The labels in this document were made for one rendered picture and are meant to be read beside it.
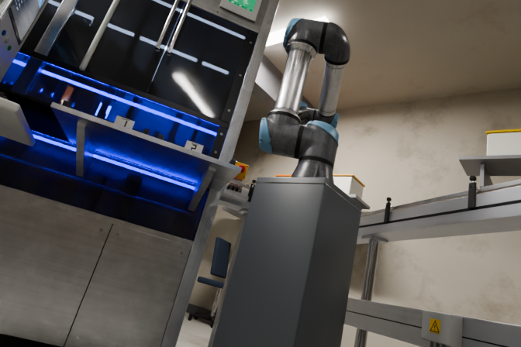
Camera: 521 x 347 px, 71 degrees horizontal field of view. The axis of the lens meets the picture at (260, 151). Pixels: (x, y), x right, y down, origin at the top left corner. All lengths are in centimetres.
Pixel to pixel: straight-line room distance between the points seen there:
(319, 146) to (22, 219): 123
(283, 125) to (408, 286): 312
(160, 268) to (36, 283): 47
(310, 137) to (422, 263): 307
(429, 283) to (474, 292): 37
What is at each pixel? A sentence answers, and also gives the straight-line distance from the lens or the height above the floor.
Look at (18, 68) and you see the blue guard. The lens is 200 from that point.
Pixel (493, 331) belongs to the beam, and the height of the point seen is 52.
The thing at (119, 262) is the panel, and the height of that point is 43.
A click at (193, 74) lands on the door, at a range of 198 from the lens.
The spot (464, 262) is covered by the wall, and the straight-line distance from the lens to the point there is 405.
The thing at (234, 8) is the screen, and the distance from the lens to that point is 223.
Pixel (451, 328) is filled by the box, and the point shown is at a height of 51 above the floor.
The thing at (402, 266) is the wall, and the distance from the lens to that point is 417.
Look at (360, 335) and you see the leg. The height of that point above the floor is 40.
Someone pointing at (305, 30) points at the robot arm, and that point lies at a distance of 140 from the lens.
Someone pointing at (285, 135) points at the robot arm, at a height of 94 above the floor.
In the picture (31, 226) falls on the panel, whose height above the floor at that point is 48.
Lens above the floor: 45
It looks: 21 degrees up
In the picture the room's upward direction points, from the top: 15 degrees clockwise
